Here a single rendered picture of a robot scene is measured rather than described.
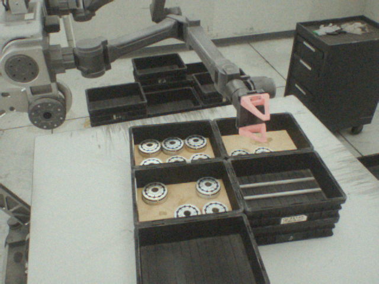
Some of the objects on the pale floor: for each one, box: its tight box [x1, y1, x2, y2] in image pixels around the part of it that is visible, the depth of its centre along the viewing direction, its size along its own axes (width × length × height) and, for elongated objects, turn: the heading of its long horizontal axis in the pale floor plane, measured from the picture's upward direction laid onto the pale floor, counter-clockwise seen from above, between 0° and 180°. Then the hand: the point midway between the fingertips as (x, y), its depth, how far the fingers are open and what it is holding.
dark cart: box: [284, 15, 379, 135], centre depth 309 cm, size 60×45×90 cm
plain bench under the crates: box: [27, 95, 379, 284], centre depth 189 cm, size 160×160×70 cm
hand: (263, 129), depth 87 cm, fingers open, 6 cm apart
